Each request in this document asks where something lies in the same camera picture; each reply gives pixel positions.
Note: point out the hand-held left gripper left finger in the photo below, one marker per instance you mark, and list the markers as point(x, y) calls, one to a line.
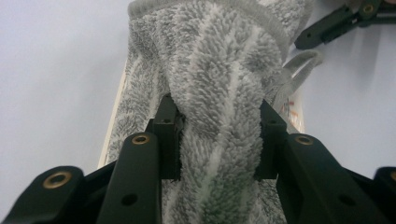
point(137, 186)

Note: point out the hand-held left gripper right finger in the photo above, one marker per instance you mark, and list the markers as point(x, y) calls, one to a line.
point(311, 186)

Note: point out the grey striped fluffy towel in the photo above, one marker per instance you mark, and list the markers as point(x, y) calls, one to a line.
point(218, 77)

